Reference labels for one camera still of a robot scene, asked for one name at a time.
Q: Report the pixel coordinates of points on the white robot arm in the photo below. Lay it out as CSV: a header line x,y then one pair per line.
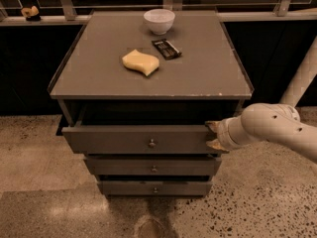
x,y
277,123

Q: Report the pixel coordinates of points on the white ceramic bowl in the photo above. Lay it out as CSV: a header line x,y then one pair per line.
x,y
159,21

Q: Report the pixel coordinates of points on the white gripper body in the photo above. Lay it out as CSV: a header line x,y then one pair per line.
x,y
223,134

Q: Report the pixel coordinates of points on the yellow sponge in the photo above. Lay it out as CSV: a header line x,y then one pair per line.
x,y
141,62

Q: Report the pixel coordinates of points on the grey top drawer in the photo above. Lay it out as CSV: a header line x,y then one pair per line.
x,y
139,139

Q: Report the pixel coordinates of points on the black snack bar wrapper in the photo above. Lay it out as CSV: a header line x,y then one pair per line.
x,y
166,49

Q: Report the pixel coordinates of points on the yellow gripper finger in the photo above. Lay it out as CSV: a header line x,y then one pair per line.
x,y
212,125
215,145

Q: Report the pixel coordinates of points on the grey bottom drawer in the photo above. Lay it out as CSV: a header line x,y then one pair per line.
x,y
171,188

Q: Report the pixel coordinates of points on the metal window railing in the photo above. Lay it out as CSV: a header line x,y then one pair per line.
x,y
78,11

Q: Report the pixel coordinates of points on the grey middle drawer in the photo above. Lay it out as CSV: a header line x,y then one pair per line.
x,y
152,166

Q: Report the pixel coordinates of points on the grey drawer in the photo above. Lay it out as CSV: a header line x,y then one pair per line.
x,y
152,166
139,139
171,188

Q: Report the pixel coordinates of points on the small yellow black object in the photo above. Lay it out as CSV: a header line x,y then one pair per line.
x,y
31,13

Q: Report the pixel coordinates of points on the grey drawer cabinet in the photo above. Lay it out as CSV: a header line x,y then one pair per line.
x,y
207,82

